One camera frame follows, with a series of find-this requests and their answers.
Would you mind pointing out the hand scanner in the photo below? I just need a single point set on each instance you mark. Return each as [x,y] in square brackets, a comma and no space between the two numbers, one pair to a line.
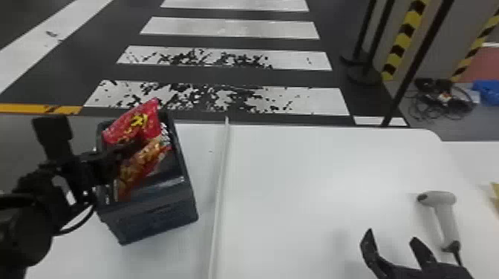
[444,218]

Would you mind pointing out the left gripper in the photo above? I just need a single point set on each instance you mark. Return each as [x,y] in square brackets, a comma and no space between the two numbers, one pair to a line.
[83,175]

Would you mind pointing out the yellow black striped post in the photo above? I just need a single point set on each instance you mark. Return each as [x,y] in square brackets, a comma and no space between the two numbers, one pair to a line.
[473,46]
[403,39]

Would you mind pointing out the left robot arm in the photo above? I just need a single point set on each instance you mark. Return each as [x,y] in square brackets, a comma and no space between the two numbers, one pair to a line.
[23,222]

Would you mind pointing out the red snack packet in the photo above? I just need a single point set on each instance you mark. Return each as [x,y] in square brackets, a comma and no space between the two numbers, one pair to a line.
[146,159]
[130,124]

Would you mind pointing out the blue box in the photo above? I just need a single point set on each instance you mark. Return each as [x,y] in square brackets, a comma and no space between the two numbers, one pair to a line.
[487,91]

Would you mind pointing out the blue basket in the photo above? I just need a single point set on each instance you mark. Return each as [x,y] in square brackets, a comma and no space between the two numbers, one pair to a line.
[156,210]

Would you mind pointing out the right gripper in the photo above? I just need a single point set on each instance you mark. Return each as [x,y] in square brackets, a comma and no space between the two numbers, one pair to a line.
[429,273]

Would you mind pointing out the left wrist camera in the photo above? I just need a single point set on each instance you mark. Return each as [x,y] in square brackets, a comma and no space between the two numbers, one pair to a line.
[52,136]

